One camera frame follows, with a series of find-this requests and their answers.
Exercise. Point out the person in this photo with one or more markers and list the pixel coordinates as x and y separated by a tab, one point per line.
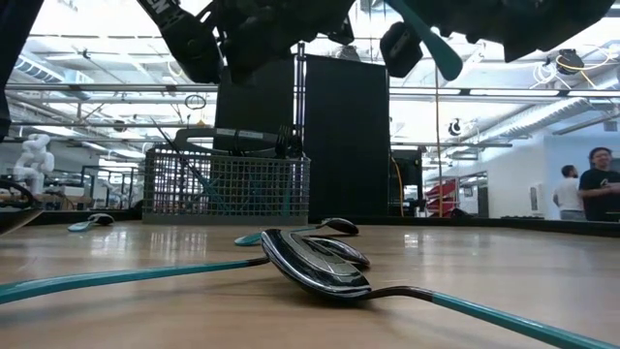
569	194
600	189

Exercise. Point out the red object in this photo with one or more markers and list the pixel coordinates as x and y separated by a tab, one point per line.
442	194

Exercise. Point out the white robot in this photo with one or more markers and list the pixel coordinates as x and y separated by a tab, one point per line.
36	160

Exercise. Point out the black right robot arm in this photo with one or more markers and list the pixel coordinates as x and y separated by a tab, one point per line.
557	24

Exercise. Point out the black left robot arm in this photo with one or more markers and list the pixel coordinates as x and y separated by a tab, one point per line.
179	34

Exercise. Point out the white ventilation duct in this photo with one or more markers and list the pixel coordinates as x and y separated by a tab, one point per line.
547	114

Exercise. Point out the black equipment rack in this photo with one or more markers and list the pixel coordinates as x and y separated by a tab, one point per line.
409	184

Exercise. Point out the black folding partition screen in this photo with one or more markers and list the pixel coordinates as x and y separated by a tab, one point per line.
346	136

